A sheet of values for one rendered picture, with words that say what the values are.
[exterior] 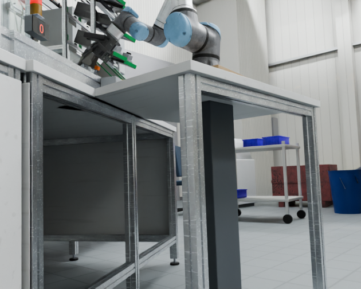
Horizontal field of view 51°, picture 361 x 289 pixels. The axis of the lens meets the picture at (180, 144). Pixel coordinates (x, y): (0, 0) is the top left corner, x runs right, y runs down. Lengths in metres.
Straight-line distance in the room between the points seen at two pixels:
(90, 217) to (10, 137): 1.70
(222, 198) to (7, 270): 0.81
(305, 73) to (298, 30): 1.14
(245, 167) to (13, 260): 5.53
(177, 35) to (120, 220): 1.44
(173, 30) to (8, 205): 0.87
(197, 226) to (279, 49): 9.62
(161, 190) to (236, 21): 7.18
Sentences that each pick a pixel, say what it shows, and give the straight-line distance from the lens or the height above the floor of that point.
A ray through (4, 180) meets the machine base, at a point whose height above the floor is 0.55.
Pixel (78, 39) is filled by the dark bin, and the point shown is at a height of 1.31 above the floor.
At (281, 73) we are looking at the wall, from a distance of 10.32.
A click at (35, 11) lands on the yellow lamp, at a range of 1.82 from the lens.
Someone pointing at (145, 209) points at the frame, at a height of 0.34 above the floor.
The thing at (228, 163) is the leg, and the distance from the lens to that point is 1.50.
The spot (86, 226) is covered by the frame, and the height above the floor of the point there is 0.23.
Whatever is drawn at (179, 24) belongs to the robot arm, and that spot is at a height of 1.11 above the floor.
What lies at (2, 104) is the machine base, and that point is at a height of 0.73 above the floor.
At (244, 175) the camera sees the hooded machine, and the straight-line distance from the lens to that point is 6.29.
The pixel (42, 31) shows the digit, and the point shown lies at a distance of 1.80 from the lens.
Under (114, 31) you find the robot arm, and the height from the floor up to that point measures 1.21.
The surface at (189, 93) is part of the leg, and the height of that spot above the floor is 0.77.
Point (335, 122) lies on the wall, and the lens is 9.56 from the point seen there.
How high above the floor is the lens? 0.54
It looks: 5 degrees up
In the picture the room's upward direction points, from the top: 2 degrees counter-clockwise
